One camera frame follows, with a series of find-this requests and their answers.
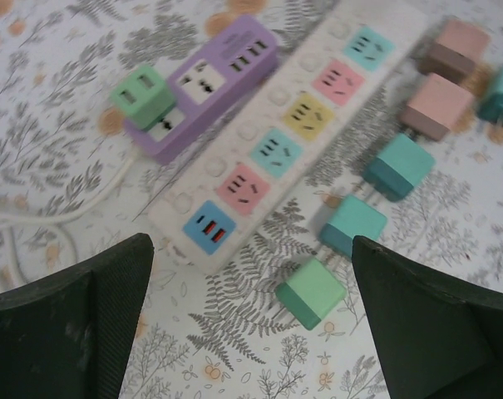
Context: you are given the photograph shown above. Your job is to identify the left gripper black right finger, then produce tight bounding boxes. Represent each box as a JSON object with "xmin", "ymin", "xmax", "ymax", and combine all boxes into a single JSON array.
[{"xmin": 352, "ymin": 234, "xmax": 503, "ymax": 399}]

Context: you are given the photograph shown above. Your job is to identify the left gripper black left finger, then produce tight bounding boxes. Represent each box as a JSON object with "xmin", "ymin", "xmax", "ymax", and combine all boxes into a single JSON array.
[{"xmin": 0, "ymin": 232, "xmax": 155, "ymax": 399}]

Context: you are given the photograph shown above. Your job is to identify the green cube plug adapter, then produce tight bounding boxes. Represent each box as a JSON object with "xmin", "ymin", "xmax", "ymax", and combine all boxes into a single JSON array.
[
  {"xmin": 109, "ymin": 65, "xmax": 178, "ymax": 131},
  {"xmin": 274, "ymin": 257, "xmax": 348, "ymax": 332}
]

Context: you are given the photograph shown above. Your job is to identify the teal cube plug adapter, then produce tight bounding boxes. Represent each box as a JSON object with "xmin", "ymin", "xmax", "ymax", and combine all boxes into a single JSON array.
[
  {"xmin": 477, "ymin": 62, "xmax": 503, "ymax": 130},
  {"xmin": 319, "ymin": 194, "xmax": 388, "ymax": 259},
  {"xmin": 362, "ymin": 132, "xmax": 437, "ymax": 204}
]

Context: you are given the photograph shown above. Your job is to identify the pink cube plug adapter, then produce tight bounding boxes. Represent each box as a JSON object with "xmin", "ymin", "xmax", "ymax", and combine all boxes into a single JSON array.
[
  {"xmin": 419, "ymin": 18, "xmax": 491, "ymax": 84},
  {"xmin": 400, "ymin": 72, "xmax": 476, "ymax": 142}
]

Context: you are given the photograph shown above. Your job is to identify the floral patterned table cover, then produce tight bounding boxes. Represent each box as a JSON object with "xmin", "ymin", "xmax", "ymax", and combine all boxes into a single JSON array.
[{"xmin": 0, "ymin": 0, "xmax": 503, "ymax": 399}]

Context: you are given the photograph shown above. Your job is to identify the white multicolour power strip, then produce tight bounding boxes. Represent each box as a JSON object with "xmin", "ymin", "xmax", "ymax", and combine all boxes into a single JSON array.
[{"xmin": 146, "ymin": 0, "xmax": 427, "ymax": 275}]

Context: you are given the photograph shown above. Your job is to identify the purple power strip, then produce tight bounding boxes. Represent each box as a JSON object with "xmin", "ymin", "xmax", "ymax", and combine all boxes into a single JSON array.
[{"xmin": 124, "ymin": 14, "xmax": 279, "ymax": 164}]

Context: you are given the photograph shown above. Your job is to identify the white power cable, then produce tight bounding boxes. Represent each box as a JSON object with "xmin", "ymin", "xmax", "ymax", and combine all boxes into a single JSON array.
[{"xmin": 0, "ymin": 153, "xmax": 138, "ymax": 292}]

